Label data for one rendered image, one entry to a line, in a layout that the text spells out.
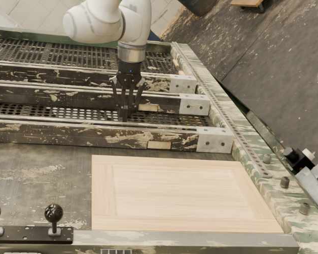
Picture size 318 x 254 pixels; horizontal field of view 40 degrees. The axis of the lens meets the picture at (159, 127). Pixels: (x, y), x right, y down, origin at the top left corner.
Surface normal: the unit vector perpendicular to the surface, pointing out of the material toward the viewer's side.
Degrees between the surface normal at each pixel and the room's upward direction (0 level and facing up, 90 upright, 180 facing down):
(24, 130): 90
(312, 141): 0
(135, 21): 105
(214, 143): 90
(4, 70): 90
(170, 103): 90
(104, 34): 130
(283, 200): 54
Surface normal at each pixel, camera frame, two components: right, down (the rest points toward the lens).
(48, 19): 0.26, 0.28
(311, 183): -0.72, -0.58
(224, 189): 0.13, -0.91
